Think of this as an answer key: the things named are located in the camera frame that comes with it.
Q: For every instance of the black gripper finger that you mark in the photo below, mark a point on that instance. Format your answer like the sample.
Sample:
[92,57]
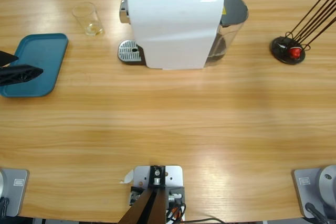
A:
[18,75]
[6,58]

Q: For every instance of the clear drinking glass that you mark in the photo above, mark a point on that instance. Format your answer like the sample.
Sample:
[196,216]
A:
[92,28]

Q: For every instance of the white capsule coffee machine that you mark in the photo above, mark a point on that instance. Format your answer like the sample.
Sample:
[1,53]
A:
[170,30]

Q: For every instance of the red coffee capsule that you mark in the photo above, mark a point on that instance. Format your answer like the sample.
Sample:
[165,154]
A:
[295,52]

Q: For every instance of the teal plastic tray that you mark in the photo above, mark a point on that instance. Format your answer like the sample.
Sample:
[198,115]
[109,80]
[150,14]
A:
[50,51]

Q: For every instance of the metal grille drip tray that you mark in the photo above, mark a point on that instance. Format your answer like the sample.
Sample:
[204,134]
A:
[128,51]

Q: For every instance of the white tape scrap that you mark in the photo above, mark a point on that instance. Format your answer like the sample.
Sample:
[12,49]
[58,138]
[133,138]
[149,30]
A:
[128,176]

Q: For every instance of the clear water tank black lid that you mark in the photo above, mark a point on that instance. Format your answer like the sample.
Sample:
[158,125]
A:
[235,9]

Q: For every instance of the black capsule holder with rods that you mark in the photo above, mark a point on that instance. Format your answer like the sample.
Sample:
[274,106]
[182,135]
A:
[278,51]

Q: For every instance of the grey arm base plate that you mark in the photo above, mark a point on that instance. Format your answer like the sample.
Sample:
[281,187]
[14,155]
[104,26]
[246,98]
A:
[18,182]
[305,182]

